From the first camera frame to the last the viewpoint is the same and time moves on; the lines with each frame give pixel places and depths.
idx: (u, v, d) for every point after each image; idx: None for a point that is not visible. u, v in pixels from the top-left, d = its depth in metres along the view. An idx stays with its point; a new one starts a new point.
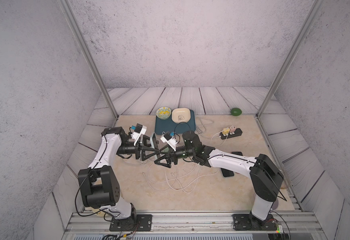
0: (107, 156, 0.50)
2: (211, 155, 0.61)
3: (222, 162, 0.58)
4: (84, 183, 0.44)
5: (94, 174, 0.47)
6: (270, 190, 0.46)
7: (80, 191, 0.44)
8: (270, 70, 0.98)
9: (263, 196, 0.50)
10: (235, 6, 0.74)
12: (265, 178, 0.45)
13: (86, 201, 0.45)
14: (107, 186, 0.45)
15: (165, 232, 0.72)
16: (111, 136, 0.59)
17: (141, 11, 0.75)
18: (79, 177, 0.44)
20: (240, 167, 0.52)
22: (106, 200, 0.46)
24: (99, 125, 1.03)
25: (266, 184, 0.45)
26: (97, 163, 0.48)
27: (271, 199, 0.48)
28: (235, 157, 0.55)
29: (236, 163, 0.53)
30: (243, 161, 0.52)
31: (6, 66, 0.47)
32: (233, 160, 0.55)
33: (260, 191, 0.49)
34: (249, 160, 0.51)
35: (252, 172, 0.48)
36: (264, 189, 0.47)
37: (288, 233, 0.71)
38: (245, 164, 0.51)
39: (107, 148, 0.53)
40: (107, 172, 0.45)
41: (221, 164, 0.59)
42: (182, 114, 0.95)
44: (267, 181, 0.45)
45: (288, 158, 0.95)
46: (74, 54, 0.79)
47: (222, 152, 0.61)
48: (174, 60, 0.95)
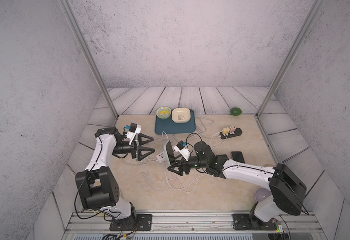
0: (103, 157, 0.50)
2: (226, 167, 0.59)
3: (237, 173, 0.56)
4: (82, 186, 0.44)
5: (92, 176, 0.47)
6: (293, 203, 0.43)
7: (78, 194, 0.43)
8: (270, 70, 0.98)
9: (285, 210, 0.47)
10: (235, 6, 0.74)
12: (285, 190, 0.43)
13: (86, 203, 0.45)
14: (106, 187, 0.45)
15: (165, 232, 0.72)
16: (105, 136, 0.59)
17: (141, 11, 0.75)
18: (77, 180, 0.43)
20: (257, 178, 0.50)
22: (106, 201, 0.45)
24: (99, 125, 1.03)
25: (288, 197, 0.42)
26: (94, 165, 0.47)
27: (294, 213, 0.45)
28: (251, 168, 0.53)
29: (253, 174, 0.51)
30: (260, 171, 0.50)
31: (6, 66, 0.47)
32: (248, 170, 0.53)
33: (282, 204, 0.46)
34: (267, 171, 0.49)
35: (271, 184, 0.46)
36: (286, 202, 0.44)
37: (288, 233, 0.71)
38: (262, 175, 0.49)
39: (103, 149, 0.53)
40: (105, 173, 0.44)
41: (235, 176, 0.57)
42: (182, 114, 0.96)
44: (288, 193, 0.43)
45: (289, 158, 0.95)
46: (74, 54, 0.79)
47: (236, 163, 0.58)
48: (174, 60, 0.95)
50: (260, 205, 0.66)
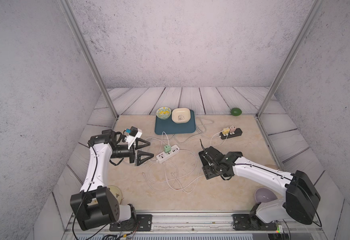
0: (100, 174, 0.45)
2: (237, 163, 0.56)
3: (249, 172, 0.53)
4: (79, 209, 0.40)
5: (88, 196, 0.43)
6: (306, 211, 0.41)
7: (76, 217, 0.40)
8: (270, 70, 0.98)
9: (295, 217, 0.46)
10: (235, 6, 0.74)
12: (301, 198, 0.40)
13: (84, 224, 0.42)
14: (105, 209, 0.42)
15: (165, 232, 0.72)
16: (100, 146, 0.53)
17: (141, 11, 0.75)
18: (72, 203, 0.39)
20: (272, 181, 0.48)
22: (106, 220, 0.43)
24: (98, 125, 1.02)
25: (304, 206, 0.41)
26: (90, 185, 0.43)
27: (304, 222, 0.44)
28: (266, 170, 0.50)
29: (268, 176, 0.48)
30: (276, 175, 0.47)
31: (6, 66, 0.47)
32: (263, 172, 0.50)
33: (293, 211, 0.45)
34: (284, 176, 0.46)
35: (288, 190, 0.44)
36: (298, 210, 0.43)
37: (288, 233, 0.71)
38: (278, 179, 0.46)
39: (99, 164, 0.48)
40: (102, 194, 0.41)
41: (247, 174, 0.55)
42: (182, 114, 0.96)
44: (304, 201, 0.40)
45: (289, 158, 0.94)
46: (74, 54, 0.79)
47: (249, 162, 0.55)
48: (174, 60, 0.95)
50: (264, 205, 0.64)
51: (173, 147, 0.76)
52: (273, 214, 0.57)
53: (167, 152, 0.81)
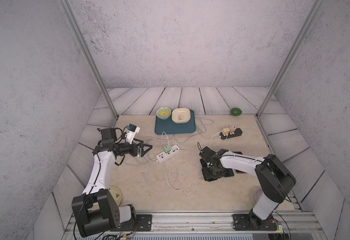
0: (102, 178, 0.47)
2: (224, 155, 0.66)
3: (231, 161, 0.61)
4: (80, 212, 0.40)
5: (90, 199, 0.43)
6: (275, 188, 0.46)
7: (76, 221, 0.40)
8: (270, 70, 0.98)
9: (271, 197, 0.50)
10: (235, 6, 0.74)
12: (270, 176, 0.46)
13: (84, 229, 0.41)
14: (105, 212, 0.41)
15: (165, 232, 0.72)
16: (104, 153, 0.56)
17: (141, 11, 0.75)
18: (73, 206, 0.40)
20: (247, 165, 0.54)
22: (106, 226, 0.42)
24: (98, 125, 1.02)
25: (269, 180, 0.46)
26: (92, 188, 0.43)
27: (279, 200, 0.47)
28: (244, 157, 0.58)
29: (244, 162, 0.56)
30: (251, 159, 0.55)
31: (6, 66, 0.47)
32: (241, 159, 0.58)
33: (267, 190, 0.49)
34: (257, 159, 0.54)
35: (257, 169, 0.50)
36: (270, 188, 0.48)
37: (288, 233, 0.71)
38: (252, 162, 0.53)
39: (102, 169, 0.49)
40: (104, 196, 0.41)
41: (231, 165, 0.63)
42: (182, 114, 1.20)
44: (272, 178, 0.46)
45: (289, 158, 0.94)
46: (74, 54, 0.79)
47: (232, 153, 0.64)
48: (174, 60, 0.95)
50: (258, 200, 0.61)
51: (173, 147, 0.76)
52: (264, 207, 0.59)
53: (167, 152, 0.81)
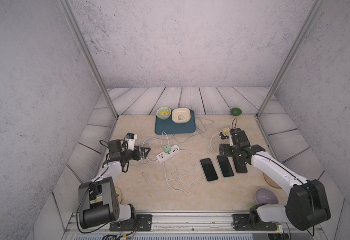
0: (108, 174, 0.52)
2: (259, 154, 0.58)
3: (265, 165, 0.55)
4: (84, 198, 0.44)
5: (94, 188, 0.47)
6: (305, 217, 0.41)
7: (79, 207, 0.43)
8: (270, 70, 0.98)
9: (293, 219, 0.45)
10: (235, 6, 0.74)
12: (305, 203, 0.40)
13: (84, 221, 0.42)
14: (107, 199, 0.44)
15: (165, 232, 0.72)
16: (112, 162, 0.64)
17: (141, 11, 0.75)
18: (80, 190, 0.44)
20: (283, 178, 0.48)
22: (105, 218, 0.43)
24: (99, 125, 1.04)
25: (302, 207, 0.41)
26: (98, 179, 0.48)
27: (299, 225, 0.44)
28: (284, 169, 0.50)
29: (281, 173, 0.49)
30: (290, 175, 0.47)
31: (6, 66, 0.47)
32: (279, 169, 0.50)
33: (292, 211, 0.45)
34: (298, 178, 0.46)
35: (294, 190, 0.44)
36: (297, 213, 0.43)
37: (288, 233, 0.71)
38: (290, 178, 0.47)
39: (109, 168, 0.57)
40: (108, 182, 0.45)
41: (262, 167, 0.57)
42: (182, 114, 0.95)
44: (306, 206, 0.41)
45: (289, 158, 0.94)
46: (75, 54, 0.80)
47: (271, 157, 0.56)
48: (174, 60, 0.95)
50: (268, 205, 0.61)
51: (173, 147, 0.76)
52: (269, 214, 0.60)
53: (167, 152, 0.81)
